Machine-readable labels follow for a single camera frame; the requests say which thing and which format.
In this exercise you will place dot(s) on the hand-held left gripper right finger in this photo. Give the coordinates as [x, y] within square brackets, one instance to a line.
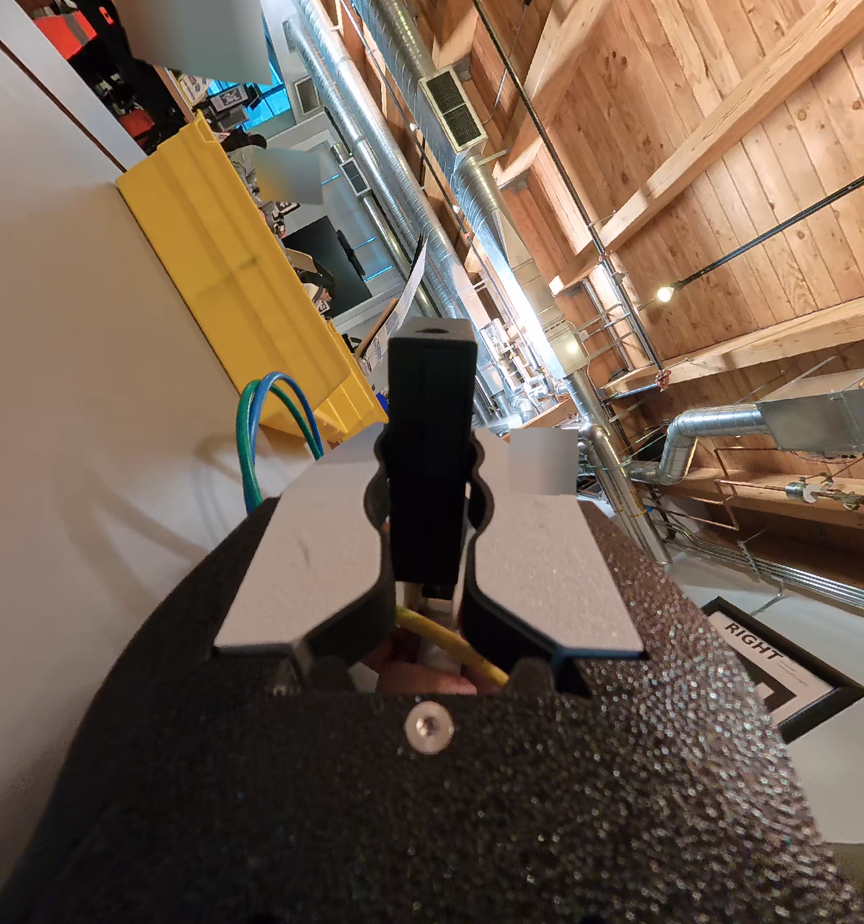
[547, 577]

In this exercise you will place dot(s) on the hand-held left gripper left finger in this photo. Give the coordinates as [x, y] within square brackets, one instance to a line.
[309, 570]

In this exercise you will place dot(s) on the black network switch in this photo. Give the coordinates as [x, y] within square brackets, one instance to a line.
[428, 447]

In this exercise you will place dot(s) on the yellow plastic bin with divider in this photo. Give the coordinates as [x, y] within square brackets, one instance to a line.
[222, 252]

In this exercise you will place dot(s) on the person's right hand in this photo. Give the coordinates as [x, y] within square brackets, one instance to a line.
[417, 682]

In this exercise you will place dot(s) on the framed marker sign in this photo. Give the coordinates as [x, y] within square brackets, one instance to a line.
[785, 671]

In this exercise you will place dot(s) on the black monitor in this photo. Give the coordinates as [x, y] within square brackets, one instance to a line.
[323, 267]

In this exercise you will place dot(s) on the wooden instruction clipboard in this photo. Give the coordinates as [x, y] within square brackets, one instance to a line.
[411, 281]

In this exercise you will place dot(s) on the air vent grille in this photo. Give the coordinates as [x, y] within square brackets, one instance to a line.
[452, 108]

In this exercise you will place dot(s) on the silver air duct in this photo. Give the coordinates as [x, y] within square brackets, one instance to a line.
[403, 144]

